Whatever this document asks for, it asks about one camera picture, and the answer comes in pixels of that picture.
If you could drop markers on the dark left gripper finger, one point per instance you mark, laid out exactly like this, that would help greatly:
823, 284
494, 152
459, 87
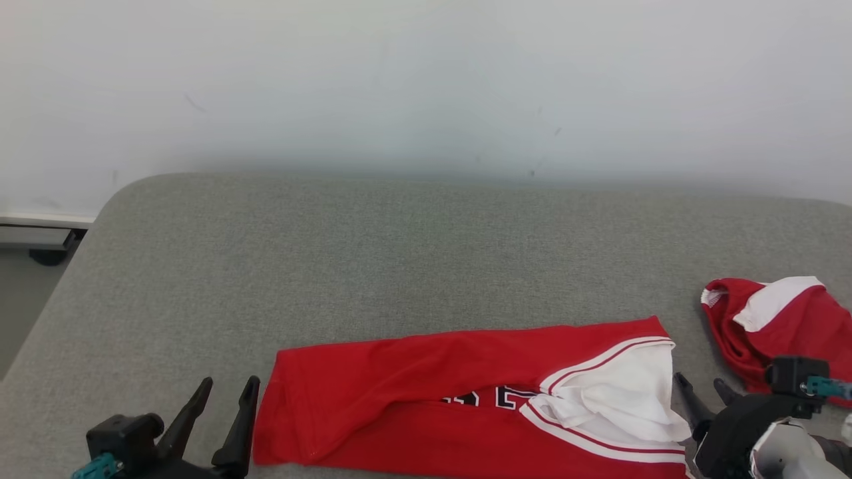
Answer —
186, 416
239, 426

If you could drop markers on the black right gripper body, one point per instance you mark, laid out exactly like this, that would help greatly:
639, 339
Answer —
739, 432

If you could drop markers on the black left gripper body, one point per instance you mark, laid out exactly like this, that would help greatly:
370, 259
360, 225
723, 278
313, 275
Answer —
186, 469

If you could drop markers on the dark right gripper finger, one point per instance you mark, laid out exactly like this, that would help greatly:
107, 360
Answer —
692, 406
727, 392

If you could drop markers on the red shorts white stripe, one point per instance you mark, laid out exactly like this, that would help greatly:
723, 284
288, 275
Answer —
799, 332

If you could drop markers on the red basketball jersey white trim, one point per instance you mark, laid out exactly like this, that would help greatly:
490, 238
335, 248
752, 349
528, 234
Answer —
399, 399

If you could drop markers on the grey fabric sofa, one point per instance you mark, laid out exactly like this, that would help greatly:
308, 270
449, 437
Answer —
399, 266

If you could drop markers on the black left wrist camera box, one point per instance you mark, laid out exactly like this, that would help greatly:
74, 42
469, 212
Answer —
123, 439

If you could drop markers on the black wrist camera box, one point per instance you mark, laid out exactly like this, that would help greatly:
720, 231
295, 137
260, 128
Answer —
123, 439
795, 378

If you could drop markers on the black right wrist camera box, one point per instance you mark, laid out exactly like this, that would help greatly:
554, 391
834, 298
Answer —
795, 378

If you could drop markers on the black block under rail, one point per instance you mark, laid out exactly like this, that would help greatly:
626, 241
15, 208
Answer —
53, 253

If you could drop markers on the white wall rail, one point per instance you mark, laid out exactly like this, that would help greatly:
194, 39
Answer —
43, 223

